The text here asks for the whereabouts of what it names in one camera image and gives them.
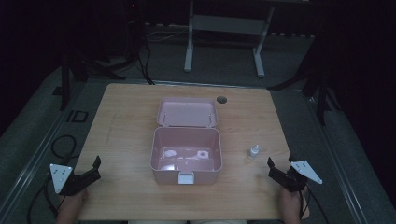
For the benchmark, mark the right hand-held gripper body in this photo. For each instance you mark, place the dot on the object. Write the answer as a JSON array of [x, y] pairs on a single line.
[[294, 180]]

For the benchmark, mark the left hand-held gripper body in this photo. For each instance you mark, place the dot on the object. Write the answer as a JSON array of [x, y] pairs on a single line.
[[67, 183]]

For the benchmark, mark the small clear dropper bottle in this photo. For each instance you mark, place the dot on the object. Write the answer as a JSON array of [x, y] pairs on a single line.
[[253, 151]]

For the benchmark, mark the pink storage box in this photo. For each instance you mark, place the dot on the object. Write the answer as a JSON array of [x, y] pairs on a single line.
[[186, 141]]

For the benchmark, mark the person's left hand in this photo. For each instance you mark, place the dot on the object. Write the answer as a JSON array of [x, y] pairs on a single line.
[[74, 202]]

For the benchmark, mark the person's right hand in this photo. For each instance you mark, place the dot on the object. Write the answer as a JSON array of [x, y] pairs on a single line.
[[291, 200]]

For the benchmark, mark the white tape roll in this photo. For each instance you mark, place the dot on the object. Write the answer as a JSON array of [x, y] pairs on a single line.
[[203, 154]]

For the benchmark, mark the black tripod stand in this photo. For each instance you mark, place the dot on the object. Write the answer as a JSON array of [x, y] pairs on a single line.
[[65, 84], [320, 93]]

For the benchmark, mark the white round pad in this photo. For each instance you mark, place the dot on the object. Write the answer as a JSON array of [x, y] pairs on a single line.
[[170, 153]]

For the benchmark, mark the person's light clothing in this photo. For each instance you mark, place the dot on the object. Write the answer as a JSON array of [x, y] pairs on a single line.
[[186, 222]]

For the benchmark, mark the white metal stand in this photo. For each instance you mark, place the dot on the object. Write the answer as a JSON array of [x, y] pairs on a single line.
[[224, 25]]

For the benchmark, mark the black rectangular floor frame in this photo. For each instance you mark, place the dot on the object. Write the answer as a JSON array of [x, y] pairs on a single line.
[[77, 116]]

